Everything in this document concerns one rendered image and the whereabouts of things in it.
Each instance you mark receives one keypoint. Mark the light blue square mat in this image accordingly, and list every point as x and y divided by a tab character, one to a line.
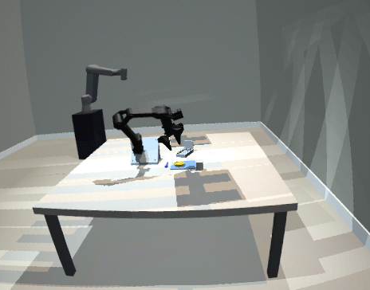
187	165

